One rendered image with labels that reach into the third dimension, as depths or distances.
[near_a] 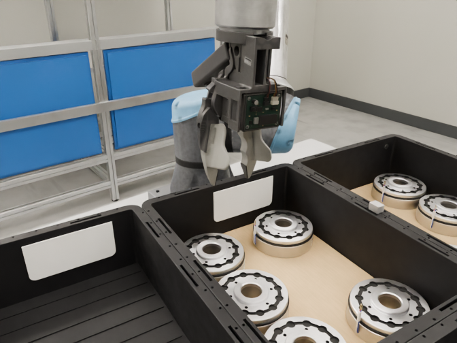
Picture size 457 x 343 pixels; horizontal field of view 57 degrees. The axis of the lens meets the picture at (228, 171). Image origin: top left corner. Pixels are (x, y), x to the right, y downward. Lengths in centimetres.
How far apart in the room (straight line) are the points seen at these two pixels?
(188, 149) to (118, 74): 157
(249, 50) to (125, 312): 39
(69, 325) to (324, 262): 39
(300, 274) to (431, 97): 339
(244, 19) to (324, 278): 40
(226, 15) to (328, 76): 407
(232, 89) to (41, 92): 183
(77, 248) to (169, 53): 197
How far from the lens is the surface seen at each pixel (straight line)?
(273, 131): 83
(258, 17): 52
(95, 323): 63
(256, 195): 77
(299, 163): 80
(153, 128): 258
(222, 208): 74
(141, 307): 64
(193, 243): 69
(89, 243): 67
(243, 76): 52
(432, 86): 397
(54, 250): 66
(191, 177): 89
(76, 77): 233
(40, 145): 235
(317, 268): 70
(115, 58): 239
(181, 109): 85
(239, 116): 51
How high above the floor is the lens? 126
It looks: 26 degrees down
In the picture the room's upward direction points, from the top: straight up
